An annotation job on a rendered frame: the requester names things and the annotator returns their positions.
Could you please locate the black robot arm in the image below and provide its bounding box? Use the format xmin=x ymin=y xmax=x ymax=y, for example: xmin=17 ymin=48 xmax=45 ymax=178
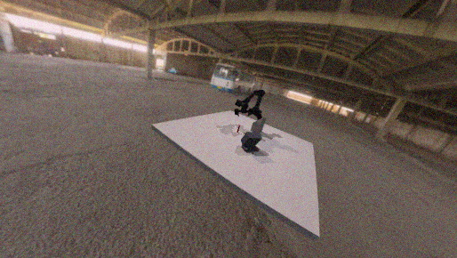
xmin=235 ymin=90 xmax=265 ymax=120

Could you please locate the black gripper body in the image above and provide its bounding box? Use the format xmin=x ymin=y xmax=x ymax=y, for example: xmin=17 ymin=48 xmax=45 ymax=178
xmin=238 ymin=108 xmax=253 ymax=114

